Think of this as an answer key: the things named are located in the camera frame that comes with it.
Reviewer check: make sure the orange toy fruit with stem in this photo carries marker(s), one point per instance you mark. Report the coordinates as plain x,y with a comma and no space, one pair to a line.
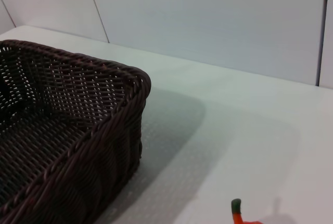
238,212

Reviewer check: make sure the dark woven rectangular basket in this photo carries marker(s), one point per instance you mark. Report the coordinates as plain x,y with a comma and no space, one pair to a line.
65,130

